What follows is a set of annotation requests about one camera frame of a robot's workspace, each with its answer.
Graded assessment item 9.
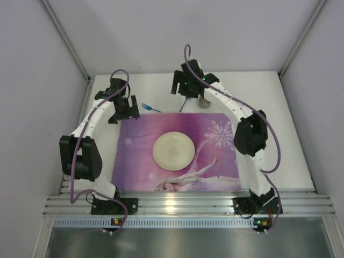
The blue plastic fork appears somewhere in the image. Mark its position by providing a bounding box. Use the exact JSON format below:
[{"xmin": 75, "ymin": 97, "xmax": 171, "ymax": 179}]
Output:
[{"xmin": 141, "ymin": 103, "xmax": 161, "ymax": 113}]

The small beige cup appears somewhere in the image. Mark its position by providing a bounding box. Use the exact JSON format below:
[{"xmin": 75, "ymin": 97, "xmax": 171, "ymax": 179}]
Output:
[{"xmin": 198, "ymin": 96, "xmax": 211, "ymax": 109}]

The cream round plate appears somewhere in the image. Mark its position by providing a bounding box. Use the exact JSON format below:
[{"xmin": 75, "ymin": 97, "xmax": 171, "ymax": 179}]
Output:
[{"xmin": 152, "ymin": 132, "xmax": 196, "ymax": 171}]

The purple pink printed cloth mat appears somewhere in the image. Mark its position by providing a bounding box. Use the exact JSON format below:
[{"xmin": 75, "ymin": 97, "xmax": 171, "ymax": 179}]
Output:
[{"xmin": 112, "ymin": 113, "xmax": 241, "ymax": 191}]

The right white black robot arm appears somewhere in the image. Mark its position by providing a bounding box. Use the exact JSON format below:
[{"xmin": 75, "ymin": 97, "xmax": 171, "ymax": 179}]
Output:
[{"xmin": 171, "ymin": 59, "xmax": 282, "ymax": 215}]

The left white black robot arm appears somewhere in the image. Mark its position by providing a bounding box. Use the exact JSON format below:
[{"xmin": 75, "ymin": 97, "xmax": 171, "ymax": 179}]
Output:
[{"xmin": 59, "ymin": 78, "xmax": 140, "ymax": 200}]

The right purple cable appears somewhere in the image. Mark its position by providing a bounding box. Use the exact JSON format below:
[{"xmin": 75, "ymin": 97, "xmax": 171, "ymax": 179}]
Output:
[{"xmin": 183, "ymin": 44, "xmax": 282, "ymax": 235}]

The purple cable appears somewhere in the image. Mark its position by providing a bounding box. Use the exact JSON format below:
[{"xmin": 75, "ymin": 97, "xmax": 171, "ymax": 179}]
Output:
[
  {"xmin": 69, "ymin": 69, "xmax": 132, "ymax": 235},
  {"xmin": 183, "ymin": 44, "xmax": 282, "ymax": 235}
]

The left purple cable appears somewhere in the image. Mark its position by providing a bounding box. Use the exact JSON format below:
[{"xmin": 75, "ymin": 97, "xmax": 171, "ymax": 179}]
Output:
[{"xmin": 69, "ymin": 69, "xmax": 132, "ymax": 235}]

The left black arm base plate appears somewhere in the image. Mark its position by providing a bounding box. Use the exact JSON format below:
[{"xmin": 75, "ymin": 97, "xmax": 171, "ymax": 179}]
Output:
[{"xmin": 90, "ymin": 198, "xmax": 139, "ymax": 215}]

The grey slotted cable duct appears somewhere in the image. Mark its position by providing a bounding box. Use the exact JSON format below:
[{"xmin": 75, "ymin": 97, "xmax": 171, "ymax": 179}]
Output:
[{"xmin": 54, "ymin": 217, "xmax": 271, "ymax": 228}]

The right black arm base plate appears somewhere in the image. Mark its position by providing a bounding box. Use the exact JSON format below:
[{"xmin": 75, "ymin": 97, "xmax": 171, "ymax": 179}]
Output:
[{"xmin": 233, "ymin": 197, "xmax": 283, "ymax": 217}]

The aluminium rail frame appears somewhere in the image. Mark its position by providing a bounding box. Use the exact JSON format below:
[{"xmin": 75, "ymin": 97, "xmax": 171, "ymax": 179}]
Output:
[{"xmin": 43, "ymin": 191, "xmax": 335, "ymax": 217}]

